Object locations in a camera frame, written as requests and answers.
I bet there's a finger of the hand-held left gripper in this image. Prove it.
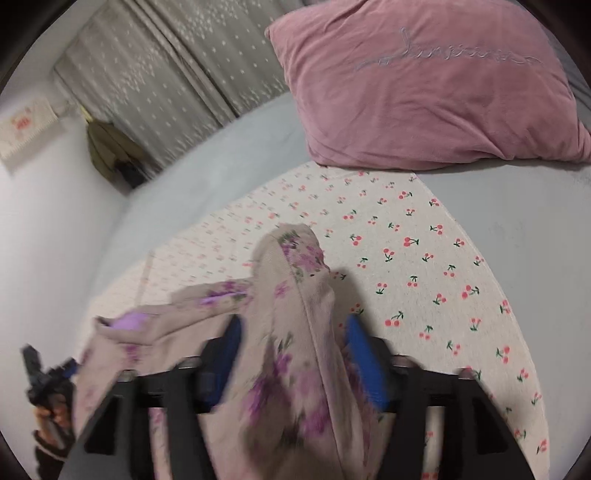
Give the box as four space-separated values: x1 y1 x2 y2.
21 344 51 398
46 357 79 393

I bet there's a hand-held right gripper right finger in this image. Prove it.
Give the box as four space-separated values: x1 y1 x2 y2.
344 314 527 480

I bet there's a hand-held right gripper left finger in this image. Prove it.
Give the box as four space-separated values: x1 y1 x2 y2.
60 316 245 480

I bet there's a floral padded jacket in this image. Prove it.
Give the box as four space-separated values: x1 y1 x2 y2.
71 222 393 480

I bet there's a person's left forearm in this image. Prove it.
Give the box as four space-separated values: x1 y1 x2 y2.
31 429 77 462

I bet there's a person's left hand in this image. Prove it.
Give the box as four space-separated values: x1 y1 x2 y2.
34 401 75 439

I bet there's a cherry print sheet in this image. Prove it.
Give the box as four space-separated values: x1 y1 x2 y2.
85 161 550 480

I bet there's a bed with pale blue sheet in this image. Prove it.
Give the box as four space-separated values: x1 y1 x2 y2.
78 90 591 480

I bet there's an olive hanging jacket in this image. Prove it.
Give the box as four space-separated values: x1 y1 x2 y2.
85 117 148 188

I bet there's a grey star print curtain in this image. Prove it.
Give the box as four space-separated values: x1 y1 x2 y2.
53 0 305 169

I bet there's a pink velvet pillow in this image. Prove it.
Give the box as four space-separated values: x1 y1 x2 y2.
265 0 591 172

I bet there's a white floral wall cloth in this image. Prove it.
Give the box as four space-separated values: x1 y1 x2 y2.
0 97 61 162

